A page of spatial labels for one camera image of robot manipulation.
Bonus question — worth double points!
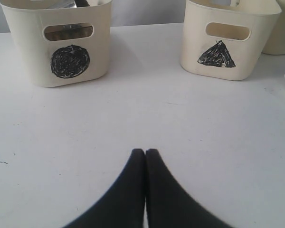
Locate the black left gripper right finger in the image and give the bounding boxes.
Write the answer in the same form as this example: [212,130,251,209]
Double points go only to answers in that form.
[145,149,230,228]

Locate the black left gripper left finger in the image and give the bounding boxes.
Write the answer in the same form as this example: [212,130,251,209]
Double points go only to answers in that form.
[65,149,145,228]

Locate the white ceramic bowl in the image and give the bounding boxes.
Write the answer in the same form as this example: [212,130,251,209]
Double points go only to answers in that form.
[44,23,94,41]

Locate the cream bin with circle mark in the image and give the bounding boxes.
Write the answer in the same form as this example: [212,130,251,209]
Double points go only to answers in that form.
[0,0,112,87]

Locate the cream bin with triangle mark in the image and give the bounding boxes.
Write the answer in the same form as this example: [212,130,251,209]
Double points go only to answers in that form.
[180,0,282,81]

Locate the cream bin with square mark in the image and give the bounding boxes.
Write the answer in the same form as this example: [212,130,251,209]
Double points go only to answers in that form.
[262,0,285,55]

